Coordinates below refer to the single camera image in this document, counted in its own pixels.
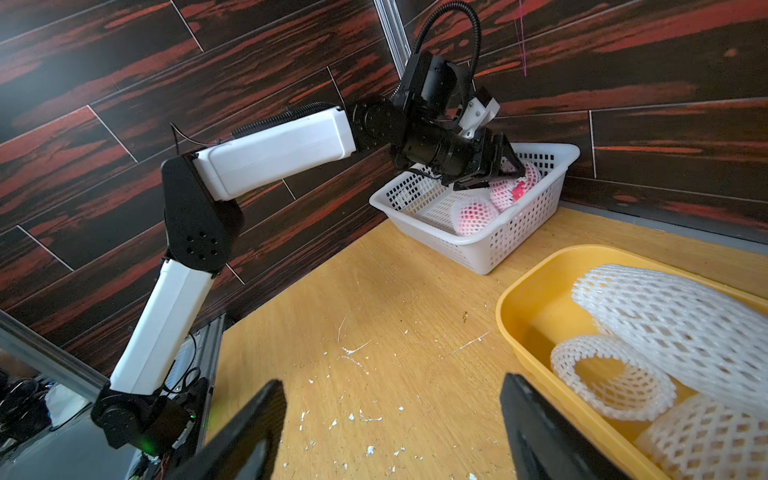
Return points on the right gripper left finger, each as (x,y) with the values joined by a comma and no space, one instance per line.
(247,447)

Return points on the red apple netted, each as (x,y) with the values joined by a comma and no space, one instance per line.
(505,193)
(471,215)

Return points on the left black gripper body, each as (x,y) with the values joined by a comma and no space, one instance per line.
(424,116)

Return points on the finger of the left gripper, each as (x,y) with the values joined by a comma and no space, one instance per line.
(481,178)
(505,163)

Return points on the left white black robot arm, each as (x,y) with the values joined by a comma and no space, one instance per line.
(202,223)

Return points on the white plastic mesh basket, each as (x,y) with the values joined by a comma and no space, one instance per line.
(421,209)

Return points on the yellow plastic tub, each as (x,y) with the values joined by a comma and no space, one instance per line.
(536,313)

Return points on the white foam net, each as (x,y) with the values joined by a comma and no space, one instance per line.
(613,378)
(703,439)
(705,339)

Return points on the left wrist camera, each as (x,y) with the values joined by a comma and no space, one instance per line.
(480,110)

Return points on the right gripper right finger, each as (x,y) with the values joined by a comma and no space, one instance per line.
(543,443)

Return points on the left aluminium frame post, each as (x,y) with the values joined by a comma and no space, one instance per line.
(394,32)

